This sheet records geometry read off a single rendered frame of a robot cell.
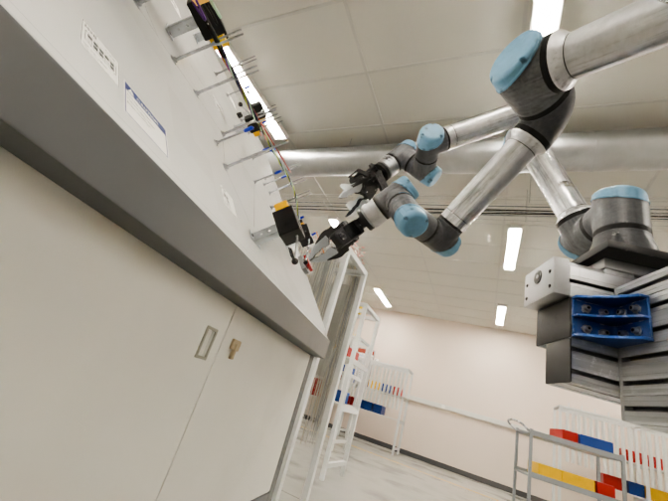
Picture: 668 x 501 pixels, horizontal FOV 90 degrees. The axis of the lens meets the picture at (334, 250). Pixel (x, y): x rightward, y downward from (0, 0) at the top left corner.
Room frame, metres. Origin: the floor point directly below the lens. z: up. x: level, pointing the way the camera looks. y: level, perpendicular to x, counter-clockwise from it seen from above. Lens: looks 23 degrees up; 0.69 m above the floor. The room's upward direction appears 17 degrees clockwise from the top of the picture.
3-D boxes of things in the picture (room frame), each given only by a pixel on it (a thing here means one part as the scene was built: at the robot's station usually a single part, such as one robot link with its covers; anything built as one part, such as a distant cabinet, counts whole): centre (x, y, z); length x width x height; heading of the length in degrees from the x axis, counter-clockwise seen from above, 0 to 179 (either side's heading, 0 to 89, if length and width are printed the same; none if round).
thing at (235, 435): (0.91, 0.06, 0.60); 0.55 x 0.03 x 0.39; 161
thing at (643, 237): (0.68, -0.69, 1.21); 0.15 x 0.15 x 0.10
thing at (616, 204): (0.68, -0.69, 1.33); 0.13 x 0.12 x 0.14; 167
